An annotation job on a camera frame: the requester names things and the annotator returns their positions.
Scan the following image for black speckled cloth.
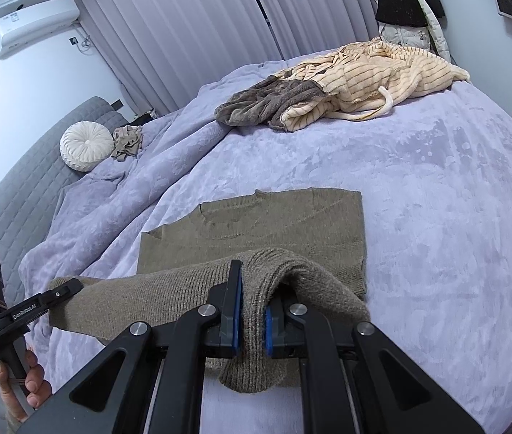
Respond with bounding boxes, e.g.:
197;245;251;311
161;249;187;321
375;0;429;27

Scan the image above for olive knit sweater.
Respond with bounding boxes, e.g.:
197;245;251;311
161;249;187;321
48;187;371;394

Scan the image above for crumpled beige cloth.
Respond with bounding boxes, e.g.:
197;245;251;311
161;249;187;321
111;125;145;162

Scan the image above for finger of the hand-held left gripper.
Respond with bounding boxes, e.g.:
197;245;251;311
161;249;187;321
48;277;84;313

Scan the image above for cream striped garment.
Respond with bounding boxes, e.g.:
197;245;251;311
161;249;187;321
280;40;472;133

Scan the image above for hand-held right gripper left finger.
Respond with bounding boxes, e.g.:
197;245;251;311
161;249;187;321
12;259;244;434

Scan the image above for lavender plush blanket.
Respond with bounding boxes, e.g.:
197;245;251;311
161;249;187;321
16;59;512;434

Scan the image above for grey quilted headboard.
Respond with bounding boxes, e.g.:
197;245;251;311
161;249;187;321
0;96;130;290

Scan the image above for grey-brown fleece garment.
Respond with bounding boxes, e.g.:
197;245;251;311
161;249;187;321
214;77;329;130

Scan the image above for white wall air conditioner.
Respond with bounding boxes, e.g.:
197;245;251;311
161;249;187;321
0;0;80;59

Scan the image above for round white pleated pillow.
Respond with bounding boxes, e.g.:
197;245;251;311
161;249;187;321
59;122;115;173

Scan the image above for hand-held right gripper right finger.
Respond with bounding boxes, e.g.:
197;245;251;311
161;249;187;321
262;297;487;434

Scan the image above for white hanging jacket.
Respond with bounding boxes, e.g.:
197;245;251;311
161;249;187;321
372;0;452;65

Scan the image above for pale pleated curtain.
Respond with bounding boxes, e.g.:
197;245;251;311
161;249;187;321
73;0;394;116

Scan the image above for person's left hand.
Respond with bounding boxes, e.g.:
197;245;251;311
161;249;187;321
0;349;53;421

